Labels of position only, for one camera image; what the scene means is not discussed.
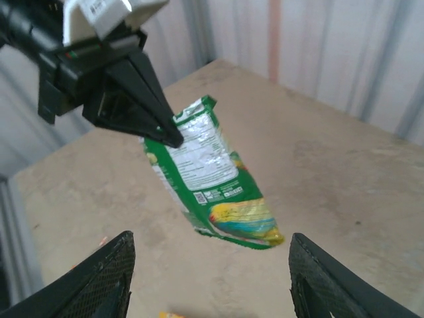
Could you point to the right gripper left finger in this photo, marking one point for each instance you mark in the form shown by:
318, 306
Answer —
86, 288

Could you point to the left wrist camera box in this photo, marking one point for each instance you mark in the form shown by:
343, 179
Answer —
106, 16

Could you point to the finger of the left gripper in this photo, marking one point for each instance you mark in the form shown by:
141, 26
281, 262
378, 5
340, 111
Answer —
119, 116
145, 96

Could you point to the yellow chips bag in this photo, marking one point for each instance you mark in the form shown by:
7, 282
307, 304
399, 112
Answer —
170, 315

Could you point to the green snack bag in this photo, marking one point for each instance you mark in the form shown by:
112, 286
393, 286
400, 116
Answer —
205, 179

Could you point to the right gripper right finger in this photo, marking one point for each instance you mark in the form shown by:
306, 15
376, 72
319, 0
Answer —
331, 288

